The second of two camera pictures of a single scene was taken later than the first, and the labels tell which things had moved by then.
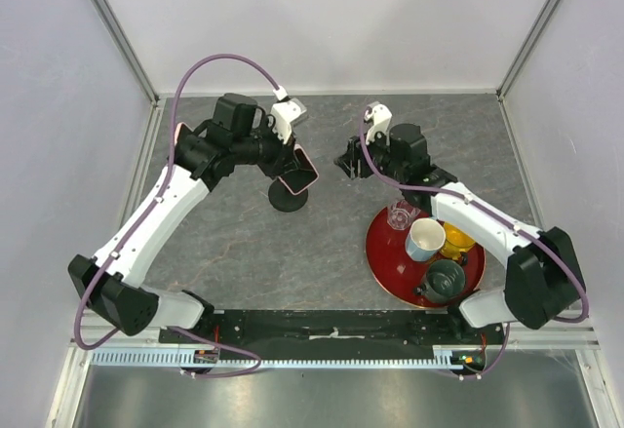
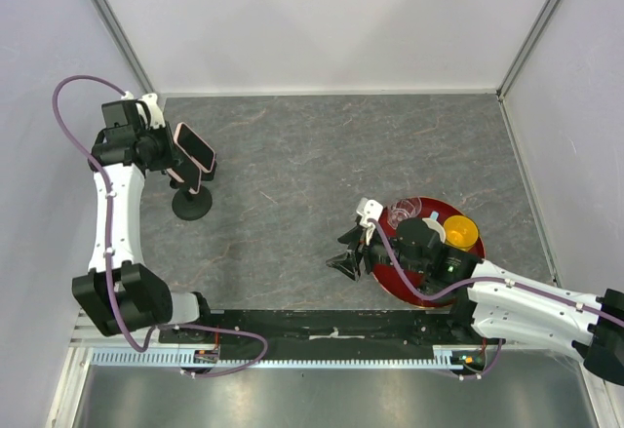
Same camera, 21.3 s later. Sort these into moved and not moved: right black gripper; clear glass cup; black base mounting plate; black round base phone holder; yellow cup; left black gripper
Moved: right black gripper; left black gripper; black round base phone holder
Not moved: clear glass cup; black base mounting plate; yellow cup
